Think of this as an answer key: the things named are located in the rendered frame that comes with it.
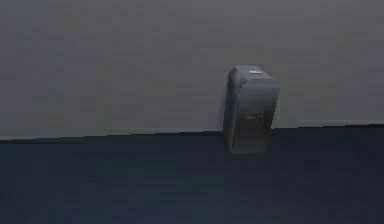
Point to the grey metal trash can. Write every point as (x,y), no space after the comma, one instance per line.
(250,113)

